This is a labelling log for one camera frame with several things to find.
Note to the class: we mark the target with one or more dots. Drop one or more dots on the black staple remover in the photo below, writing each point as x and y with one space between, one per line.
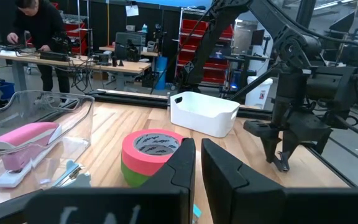
281 163

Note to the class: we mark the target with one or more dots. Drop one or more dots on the blue lit computer tower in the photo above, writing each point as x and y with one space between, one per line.
234 82

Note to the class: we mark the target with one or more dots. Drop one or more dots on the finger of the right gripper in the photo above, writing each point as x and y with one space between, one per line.
270 149
289 152

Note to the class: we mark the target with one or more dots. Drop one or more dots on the person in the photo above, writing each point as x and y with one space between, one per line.
42 25

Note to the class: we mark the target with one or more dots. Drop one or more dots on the pink stapler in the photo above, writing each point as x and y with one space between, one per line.
26 133

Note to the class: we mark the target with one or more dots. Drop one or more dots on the green and grey stapler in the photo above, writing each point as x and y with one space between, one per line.
73 175

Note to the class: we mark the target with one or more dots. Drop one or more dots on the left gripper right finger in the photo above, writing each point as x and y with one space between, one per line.
228 186

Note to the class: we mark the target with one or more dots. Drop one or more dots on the pink tape roll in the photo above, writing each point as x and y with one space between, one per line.
138 158

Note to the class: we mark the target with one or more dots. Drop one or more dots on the white plastic bin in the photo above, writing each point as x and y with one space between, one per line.
204 115

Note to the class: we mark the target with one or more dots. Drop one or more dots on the small black monitor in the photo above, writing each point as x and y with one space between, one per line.
257 37

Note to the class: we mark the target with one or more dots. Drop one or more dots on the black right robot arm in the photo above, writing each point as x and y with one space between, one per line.
294 46

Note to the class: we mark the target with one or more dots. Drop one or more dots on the clear plastic bin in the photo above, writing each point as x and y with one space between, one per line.
57 112

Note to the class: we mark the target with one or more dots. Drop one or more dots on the wooden desk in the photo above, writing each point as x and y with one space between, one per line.
107 48

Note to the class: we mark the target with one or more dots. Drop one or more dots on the white trash can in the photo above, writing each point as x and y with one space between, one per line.
258 93

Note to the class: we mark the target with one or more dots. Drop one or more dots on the wooden workbench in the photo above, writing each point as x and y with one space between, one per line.
104 63

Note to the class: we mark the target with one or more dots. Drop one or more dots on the blue bottle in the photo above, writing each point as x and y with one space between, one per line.
144 28

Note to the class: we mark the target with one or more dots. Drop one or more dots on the white paper sheet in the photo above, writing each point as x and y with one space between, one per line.
132 10

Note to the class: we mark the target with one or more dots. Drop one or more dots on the green tape roll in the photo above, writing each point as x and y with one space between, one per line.
132 179

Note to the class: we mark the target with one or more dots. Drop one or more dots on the blue crate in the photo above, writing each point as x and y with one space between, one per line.
3 90

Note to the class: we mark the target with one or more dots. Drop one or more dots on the black power box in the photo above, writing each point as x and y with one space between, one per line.
54 56

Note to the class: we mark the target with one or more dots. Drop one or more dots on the red bin shelf rack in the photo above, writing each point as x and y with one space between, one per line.
75 31
191 25

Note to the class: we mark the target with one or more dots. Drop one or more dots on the blue barrel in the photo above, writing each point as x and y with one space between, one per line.
161 74

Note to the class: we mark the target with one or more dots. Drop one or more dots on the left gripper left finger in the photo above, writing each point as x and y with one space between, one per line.
172 174

